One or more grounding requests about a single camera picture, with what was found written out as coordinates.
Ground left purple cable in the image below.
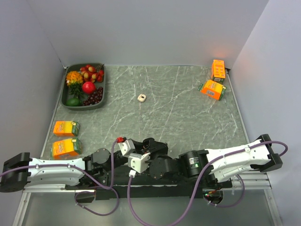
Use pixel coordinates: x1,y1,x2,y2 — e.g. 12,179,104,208
0,140,120,216

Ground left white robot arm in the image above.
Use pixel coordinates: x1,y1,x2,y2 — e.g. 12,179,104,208
0,139,151,193

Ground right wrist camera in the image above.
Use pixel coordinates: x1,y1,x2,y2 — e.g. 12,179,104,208
128,153,151,178

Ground orange juice box left upper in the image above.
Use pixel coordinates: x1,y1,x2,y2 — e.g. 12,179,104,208
53,121,80,137

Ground orange juice box tilted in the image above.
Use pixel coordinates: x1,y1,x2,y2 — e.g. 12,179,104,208
198,80,227,100

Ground orange pineapple toy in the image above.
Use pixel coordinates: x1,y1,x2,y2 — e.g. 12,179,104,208
65,71,83,98

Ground black earbud charging case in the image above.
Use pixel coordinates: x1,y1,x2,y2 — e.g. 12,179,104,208
143,137,154,150

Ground grey fruit tray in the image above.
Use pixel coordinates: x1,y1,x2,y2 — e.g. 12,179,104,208
60,63,106,111

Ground beige earbud charging case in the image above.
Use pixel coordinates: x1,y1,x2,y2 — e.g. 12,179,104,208
137,94,147,103

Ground orange juice box left lower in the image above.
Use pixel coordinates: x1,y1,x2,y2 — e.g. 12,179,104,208
51,137,82,160

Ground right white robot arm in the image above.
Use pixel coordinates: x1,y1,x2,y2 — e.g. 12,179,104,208
149,134,283,188

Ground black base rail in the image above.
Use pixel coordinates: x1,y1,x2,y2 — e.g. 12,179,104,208
65,166,232,202

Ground red apple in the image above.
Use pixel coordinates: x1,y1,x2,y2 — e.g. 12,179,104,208
82,81,96,95

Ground red lychee bunch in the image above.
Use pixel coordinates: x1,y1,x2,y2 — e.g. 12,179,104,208
79,64,104,83

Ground orange juice box far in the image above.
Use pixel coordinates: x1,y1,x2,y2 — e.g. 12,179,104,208
211,59,226,84

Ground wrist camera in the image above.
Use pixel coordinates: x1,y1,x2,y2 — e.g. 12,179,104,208
117,137,136,157
128,153,151,178

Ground green avocado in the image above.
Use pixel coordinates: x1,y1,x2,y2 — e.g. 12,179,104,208
66,97,81,106

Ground dark grape bunch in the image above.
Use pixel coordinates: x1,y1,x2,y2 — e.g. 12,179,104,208
83,87,103,106

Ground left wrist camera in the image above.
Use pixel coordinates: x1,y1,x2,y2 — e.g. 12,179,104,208
117,137,136,157

